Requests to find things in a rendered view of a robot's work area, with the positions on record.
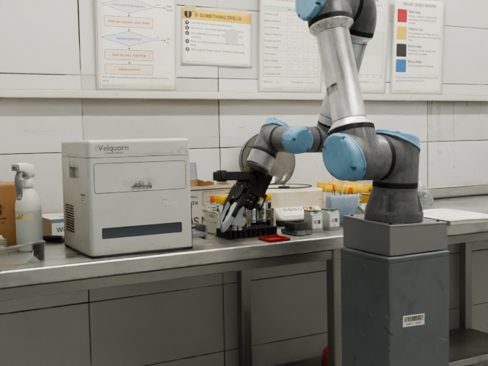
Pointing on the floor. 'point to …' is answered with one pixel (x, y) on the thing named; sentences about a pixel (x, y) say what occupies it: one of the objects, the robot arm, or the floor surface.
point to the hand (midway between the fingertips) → (222, 226)
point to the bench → (88, 269)
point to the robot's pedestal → (394, 308)
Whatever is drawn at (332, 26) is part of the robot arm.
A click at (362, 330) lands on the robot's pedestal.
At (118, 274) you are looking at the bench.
